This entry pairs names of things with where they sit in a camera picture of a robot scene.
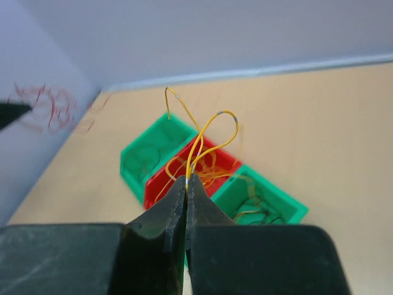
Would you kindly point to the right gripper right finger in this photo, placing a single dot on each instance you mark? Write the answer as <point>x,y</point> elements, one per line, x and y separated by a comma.
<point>226,258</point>

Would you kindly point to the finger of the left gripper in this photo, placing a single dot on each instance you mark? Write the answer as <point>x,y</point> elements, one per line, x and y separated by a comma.
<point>10,112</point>

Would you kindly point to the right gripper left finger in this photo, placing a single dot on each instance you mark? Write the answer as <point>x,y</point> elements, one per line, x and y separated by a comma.
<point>144,256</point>

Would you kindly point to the right green bin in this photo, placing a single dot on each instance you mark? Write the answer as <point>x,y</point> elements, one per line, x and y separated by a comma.
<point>248,198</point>

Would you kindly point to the green bin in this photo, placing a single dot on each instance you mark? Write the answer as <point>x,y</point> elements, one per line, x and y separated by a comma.
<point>145,155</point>
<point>248,198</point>

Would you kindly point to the red bin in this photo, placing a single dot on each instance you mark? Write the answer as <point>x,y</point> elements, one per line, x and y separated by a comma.
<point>213,169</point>

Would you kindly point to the left green bin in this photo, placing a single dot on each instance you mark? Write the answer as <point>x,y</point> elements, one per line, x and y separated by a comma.
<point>145,155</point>

